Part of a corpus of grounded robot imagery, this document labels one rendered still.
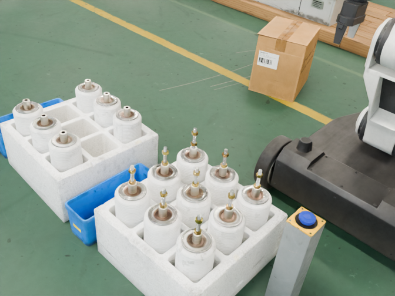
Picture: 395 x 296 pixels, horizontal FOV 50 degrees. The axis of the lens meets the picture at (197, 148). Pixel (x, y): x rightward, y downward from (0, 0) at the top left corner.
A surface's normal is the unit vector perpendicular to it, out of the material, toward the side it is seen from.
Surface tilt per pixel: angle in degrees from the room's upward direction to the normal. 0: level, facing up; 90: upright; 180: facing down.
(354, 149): 0
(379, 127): 120
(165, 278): 90
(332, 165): 0
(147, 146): 90
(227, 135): 0
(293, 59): 90
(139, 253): 90
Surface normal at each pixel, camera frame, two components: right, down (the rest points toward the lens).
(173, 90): 0.07, -0.80
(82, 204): 0.73, 0.43
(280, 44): -0.43, 0.51
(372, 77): -0.69, 0.53
